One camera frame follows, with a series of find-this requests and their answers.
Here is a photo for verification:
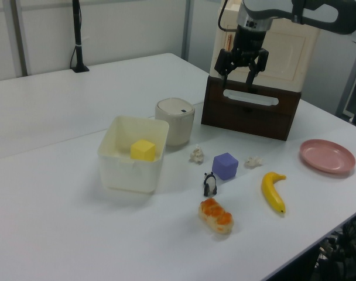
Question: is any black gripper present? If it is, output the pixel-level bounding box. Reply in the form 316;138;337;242
214;25;270;92

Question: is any toy bread loaf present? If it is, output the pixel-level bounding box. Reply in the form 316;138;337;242
198;198;234;235

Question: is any translucent white drawer handle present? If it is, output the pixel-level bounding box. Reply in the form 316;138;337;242
223;89;280;107

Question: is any panda figurine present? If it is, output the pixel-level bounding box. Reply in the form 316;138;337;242
203;172;219;197

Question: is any crumpled paper ball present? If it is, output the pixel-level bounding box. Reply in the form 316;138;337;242
244;156;263;169
189;144;207;163

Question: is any cream plastic storage cabinet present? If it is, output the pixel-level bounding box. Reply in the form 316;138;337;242
209;0;321;94

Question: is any grey metal rack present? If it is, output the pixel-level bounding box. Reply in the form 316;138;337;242
335;37;356;131

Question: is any cream plastic box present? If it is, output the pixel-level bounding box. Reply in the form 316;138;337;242
96;115;170;194

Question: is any pink plate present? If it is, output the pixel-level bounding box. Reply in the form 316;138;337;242
300;139;356;175

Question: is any purple cube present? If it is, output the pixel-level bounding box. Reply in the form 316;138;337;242
211;152;239;181

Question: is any yellow toy banana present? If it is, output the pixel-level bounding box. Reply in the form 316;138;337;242
261;172;287;217

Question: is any cream storage box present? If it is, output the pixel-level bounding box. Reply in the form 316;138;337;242
200;75;302;142

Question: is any beige lidded trash bin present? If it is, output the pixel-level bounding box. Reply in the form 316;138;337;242
154;98;196;146

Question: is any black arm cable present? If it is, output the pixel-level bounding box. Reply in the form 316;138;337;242
217;0;238;32

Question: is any yellow cube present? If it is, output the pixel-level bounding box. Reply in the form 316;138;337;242
130;139;157;162

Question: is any black pole stand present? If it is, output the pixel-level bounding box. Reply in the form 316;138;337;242
70;0;90;73

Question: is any black mesh office chair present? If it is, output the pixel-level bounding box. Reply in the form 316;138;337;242
312;216;356;281

